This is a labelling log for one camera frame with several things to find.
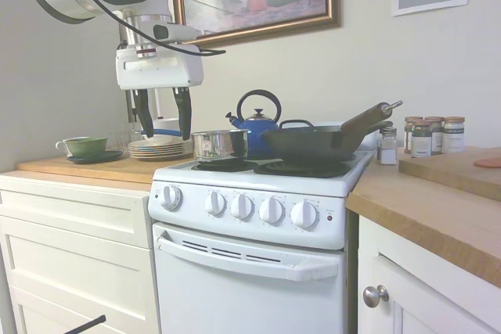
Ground clear drinking glass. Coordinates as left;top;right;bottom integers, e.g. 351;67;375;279
114;122;144;151

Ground thick wooden cutting board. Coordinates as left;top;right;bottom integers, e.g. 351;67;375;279
398;145;501;202

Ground thin black cable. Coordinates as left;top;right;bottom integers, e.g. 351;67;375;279
56;0;227;56

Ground white oven door handle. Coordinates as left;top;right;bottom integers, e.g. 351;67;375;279
155;231;340;282

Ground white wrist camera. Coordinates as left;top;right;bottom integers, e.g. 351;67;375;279
152;23;199;44

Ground dark green saucer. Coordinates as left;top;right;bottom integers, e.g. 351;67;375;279
65;149;124;165

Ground black stove burner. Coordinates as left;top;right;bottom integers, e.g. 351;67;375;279
190;159;255;173
254;160;353;178

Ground large white oven knob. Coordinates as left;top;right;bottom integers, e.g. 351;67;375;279
160;184;184;212

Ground green cup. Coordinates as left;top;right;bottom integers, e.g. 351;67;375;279
63;136;109;158

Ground white cabinet with knob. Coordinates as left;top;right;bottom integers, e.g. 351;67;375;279
356;214;501;334

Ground white bowl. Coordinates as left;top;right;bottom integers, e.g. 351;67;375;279
141;133;179;145

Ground grey stand pole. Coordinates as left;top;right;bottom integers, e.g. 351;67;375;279
125;90;139;134

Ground white burner knob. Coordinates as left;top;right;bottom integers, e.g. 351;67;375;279
204;189;228;217
229;192;255;221
258;196;287;227
290;199;320;230

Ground wooden butcher block board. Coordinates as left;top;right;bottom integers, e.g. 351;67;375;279
17;152;196;185

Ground stack of gold-rimmed plates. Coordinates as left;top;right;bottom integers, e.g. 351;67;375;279
127;138;193;162

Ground steel saucepan blue handle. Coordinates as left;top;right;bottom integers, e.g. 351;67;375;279
152;127;250;163

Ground white electric stove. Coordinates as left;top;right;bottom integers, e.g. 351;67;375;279
147;120;377;334

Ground glass salt shaker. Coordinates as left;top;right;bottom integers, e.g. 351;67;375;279
377;127;398;166

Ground glass spice jar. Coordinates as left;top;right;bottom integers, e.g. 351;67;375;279
424;116;445;155
410;119;433;158
403;116;424;154
442;116;467;154

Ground black rod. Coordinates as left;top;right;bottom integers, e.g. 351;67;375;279
37;314;106;334

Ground blue kettle black handle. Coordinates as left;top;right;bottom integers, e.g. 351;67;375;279
225;89;283;157

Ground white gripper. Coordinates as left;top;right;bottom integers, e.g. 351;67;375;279
115;45;205;142

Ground silver cabinet knob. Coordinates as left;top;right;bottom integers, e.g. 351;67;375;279
362;284;391;308

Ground black wok wooden handle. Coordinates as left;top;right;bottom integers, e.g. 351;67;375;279
260;99;404;165

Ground white drawer cabinet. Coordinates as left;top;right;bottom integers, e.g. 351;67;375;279
0;175;161;334

